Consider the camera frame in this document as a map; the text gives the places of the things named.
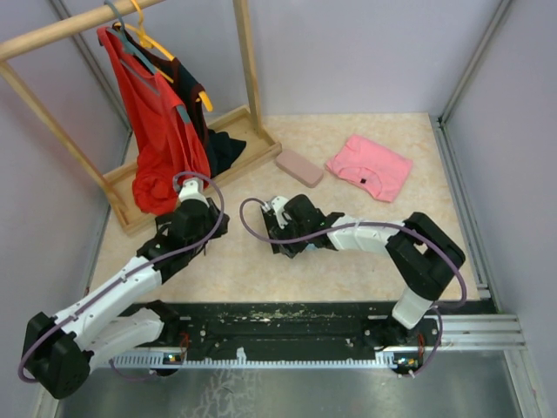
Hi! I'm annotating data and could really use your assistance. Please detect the black glasses case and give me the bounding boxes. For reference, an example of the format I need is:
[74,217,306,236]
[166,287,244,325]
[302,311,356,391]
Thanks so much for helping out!
[259,205,314,260]

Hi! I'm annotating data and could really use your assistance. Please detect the pink glasses case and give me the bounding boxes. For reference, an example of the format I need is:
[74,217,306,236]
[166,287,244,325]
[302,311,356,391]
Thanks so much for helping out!
[275,149,324,188]

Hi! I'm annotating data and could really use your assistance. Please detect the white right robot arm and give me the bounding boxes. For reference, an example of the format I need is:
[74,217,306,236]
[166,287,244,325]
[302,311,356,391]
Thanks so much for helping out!
[261,194,466,345]

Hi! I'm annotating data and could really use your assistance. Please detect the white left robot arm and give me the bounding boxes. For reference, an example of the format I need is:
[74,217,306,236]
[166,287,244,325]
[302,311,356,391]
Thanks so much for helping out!
[17,198,229,399]

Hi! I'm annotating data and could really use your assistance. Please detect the black sunglasses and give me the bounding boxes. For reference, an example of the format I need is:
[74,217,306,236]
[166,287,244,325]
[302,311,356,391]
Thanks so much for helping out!
[155,212,173,236]

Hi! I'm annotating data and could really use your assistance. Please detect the red tank top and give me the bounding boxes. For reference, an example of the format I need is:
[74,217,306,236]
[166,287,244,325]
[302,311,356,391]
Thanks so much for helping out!
[96,26,212,215]

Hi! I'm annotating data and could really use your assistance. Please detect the dark navy garment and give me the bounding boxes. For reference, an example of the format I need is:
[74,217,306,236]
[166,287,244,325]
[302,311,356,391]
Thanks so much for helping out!
[143,47,248,179]

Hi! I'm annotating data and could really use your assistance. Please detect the wooden clothes rack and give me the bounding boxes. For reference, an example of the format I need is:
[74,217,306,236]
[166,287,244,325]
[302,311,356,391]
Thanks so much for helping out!
[0,0,283,239]

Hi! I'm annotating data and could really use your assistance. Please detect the pink folded t-shirt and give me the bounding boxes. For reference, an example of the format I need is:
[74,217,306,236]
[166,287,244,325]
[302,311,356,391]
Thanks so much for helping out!
[325,135,413,203]

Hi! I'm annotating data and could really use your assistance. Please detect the yellow clothes hanger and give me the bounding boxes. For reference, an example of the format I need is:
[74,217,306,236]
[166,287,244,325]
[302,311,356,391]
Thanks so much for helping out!
[120,0,214,112]

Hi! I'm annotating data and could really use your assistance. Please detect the grey clothes hanger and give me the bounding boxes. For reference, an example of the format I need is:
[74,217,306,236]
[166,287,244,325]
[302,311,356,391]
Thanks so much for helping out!
[97,1,191,133]

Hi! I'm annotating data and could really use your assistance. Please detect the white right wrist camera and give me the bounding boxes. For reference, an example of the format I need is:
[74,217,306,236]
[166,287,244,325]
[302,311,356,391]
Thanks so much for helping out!
[269,196,288,229]

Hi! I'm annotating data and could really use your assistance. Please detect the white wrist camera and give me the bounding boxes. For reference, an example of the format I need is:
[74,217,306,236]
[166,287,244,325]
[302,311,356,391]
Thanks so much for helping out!
[178,178,207,204]
[269,196,288,229]

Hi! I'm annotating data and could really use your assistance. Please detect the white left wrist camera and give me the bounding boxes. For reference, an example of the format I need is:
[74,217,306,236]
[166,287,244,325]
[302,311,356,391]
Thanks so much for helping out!
[178,178,207,204]

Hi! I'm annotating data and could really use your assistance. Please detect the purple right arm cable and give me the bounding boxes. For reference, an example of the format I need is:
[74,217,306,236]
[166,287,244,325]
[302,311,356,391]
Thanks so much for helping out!
[238,198,468,378]

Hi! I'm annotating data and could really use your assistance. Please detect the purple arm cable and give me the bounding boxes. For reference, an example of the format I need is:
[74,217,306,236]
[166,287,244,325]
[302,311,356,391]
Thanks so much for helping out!
[17,171,225,383]
[238,198,468,378]

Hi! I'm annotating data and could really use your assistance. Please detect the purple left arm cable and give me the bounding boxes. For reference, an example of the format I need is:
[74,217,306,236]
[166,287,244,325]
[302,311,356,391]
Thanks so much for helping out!
[17,171,225,383]

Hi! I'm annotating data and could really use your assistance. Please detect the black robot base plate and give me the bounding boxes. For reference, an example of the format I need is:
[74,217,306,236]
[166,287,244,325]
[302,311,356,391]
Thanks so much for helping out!
[146,302,440,374]

